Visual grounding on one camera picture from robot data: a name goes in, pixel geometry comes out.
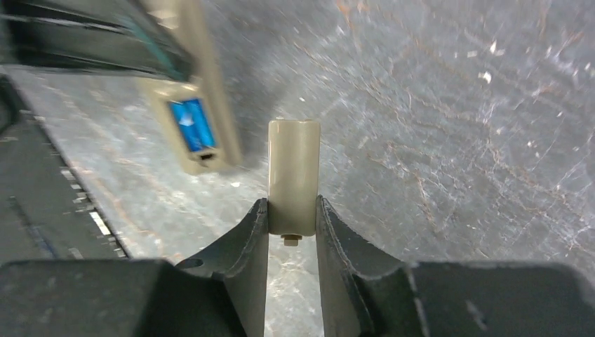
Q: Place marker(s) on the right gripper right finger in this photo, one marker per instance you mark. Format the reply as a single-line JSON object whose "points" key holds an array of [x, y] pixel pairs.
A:
{"points": [[367, 292]]}

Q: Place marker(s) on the blue battery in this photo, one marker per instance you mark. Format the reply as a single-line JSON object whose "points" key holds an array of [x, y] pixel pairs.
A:
{"points": [[193, 124]]}

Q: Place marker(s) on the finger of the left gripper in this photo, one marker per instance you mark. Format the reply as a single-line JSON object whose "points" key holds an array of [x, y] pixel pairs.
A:
{"points": [[112, 37]]}

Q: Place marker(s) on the beige remote control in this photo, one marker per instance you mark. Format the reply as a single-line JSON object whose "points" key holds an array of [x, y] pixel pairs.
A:
{"points": [[186, 22]]}

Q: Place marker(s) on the beige battery cover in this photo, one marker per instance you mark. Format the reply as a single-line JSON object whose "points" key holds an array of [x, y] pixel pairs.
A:
{"points": [[293, 178]]}

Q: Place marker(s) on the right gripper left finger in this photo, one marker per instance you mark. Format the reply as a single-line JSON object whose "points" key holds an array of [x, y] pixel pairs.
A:
{"points": [[219, 291]]}

